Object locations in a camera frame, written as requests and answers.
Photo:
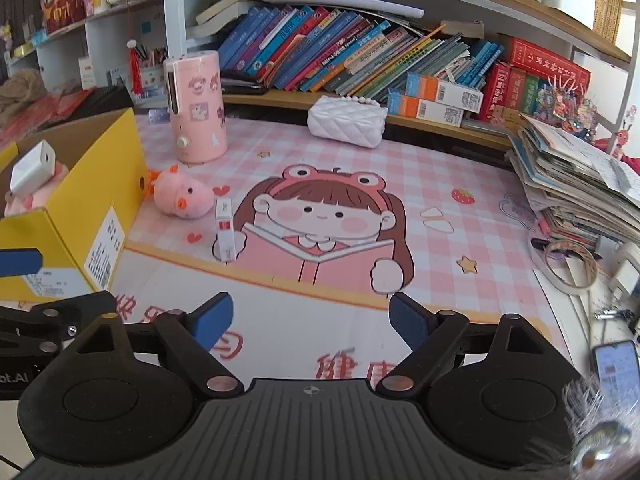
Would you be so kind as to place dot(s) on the small white pink tube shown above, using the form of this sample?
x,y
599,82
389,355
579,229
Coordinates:
x,y
225,235

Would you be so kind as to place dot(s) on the white bookshelf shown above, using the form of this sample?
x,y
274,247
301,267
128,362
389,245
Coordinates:
x,y
172,20

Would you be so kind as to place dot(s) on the large black box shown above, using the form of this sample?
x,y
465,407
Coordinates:
x,y
102,102

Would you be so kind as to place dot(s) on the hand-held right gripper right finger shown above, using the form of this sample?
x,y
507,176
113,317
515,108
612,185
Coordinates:
x,y
407,317

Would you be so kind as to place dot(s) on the red plastic bag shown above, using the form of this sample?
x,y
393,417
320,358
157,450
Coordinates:
x,y
45,112

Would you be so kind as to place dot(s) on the smartphone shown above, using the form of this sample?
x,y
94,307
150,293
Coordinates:
x,y
617,375

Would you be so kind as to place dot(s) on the white box with red label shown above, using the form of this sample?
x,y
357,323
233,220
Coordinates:
x,y
86,72

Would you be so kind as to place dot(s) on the thin white tape roll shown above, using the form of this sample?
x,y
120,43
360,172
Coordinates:
x,y
550,270

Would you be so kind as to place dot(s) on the worn beige book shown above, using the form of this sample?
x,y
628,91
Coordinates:
x,y
227,5
207,27

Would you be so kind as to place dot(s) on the row of colourful books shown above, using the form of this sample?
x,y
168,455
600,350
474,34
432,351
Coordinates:
x,y
325,50

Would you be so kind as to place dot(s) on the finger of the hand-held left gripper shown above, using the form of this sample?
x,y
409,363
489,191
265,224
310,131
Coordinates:
x,y
20,262
60,322

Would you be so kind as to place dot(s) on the yellow cardboard box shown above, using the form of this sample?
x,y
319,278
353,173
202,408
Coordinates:
x,y
75,210

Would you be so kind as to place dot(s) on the white quilted purse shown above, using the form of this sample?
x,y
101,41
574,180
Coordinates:
x,y
345,122

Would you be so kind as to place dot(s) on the white charger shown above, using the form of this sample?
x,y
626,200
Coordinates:
x,y
32,167

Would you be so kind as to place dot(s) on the red hardcover book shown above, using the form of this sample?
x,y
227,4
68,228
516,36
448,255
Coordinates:
x,y
500,92

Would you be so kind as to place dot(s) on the pink pig plush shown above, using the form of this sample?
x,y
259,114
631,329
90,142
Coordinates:
x,y
182,195

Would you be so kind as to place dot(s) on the thick red dictionary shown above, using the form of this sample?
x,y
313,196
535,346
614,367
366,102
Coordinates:
x,y
547,57

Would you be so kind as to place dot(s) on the red tassel ornament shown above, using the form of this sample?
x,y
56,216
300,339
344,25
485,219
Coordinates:
x,y
136,75

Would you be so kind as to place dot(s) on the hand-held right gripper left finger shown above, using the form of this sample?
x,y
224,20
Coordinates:
x,y
215,317

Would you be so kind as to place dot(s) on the pink printed desk mat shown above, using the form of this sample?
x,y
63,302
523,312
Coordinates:
x,y
350,170

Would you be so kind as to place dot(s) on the stack of paper booklets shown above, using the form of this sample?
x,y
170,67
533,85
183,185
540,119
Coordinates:
x,y
575,185

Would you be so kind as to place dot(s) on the orange and white carton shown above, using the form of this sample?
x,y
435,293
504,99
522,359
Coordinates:
x,y
425,109
445,91

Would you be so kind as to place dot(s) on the brown crumpled cloth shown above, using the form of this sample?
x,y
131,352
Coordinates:
x,y
22,90

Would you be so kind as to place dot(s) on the pink cylindrical humidifier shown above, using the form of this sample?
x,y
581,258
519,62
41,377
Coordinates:
x,y
197,110

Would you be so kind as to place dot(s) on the white pen holder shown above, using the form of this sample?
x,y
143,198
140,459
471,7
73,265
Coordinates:
x,y
152,77

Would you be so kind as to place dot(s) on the black notebook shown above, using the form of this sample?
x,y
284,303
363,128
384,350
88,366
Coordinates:
x,y
242,82

